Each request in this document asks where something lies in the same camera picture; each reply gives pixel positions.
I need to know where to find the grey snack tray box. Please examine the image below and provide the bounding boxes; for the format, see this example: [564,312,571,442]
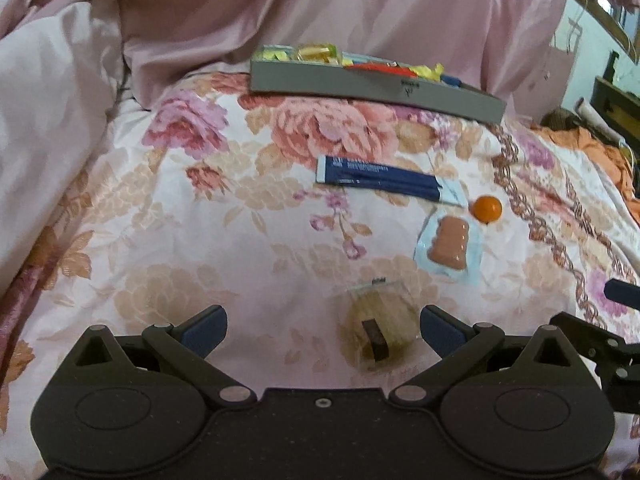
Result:
[250,44,506,124]

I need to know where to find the pink curtain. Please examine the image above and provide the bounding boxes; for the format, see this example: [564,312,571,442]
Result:
[1,0,566,105]

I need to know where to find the dark wooden side table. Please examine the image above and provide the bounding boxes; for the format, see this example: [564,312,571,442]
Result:
[590,50,639,144]

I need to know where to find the clear round cake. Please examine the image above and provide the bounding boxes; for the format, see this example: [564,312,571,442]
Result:
[331,276,419,373]

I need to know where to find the long dark blue snack bar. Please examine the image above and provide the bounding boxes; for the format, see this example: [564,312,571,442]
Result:
[316,155,469,207]

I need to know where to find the small orange fruit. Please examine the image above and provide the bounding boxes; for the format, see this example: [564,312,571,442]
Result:
[471,195,503,224]

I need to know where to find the pink duvet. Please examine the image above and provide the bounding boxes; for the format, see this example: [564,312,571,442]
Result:
[1,0,124,288]

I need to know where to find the rolled paper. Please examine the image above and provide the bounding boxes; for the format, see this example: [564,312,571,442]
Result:
[575,98,625,144]

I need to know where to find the orange cloth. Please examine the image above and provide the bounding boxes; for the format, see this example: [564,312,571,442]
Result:
[534,126,640,223]

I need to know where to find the floral bed quilt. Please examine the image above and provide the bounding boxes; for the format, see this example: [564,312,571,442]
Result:
[1,73,639,479]

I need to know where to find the packaged small sausages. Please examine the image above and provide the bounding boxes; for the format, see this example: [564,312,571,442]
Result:
[413,209,483,286]

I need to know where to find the wooden window frame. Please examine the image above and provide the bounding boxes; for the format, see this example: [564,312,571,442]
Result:
[569,0,640,64]

